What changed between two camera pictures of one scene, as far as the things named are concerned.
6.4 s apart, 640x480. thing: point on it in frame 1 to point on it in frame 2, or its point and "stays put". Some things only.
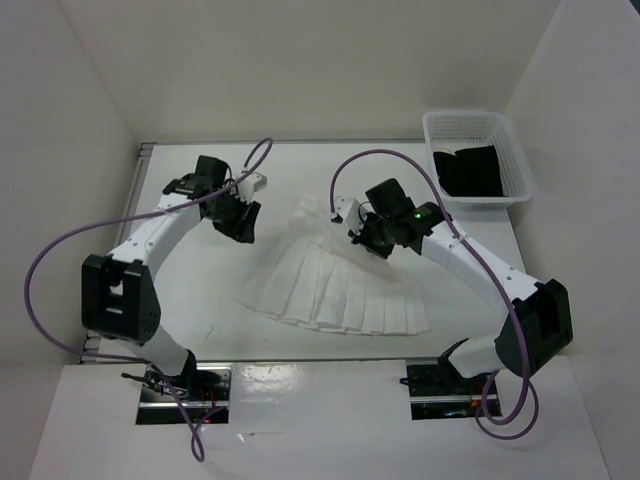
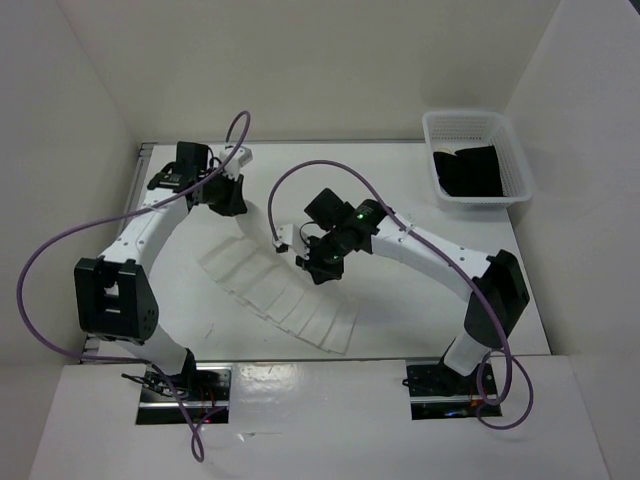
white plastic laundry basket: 458,130 stays put
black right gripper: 362,239 to 319,271
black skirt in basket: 471,172 stays put
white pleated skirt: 319,275 to 252,269
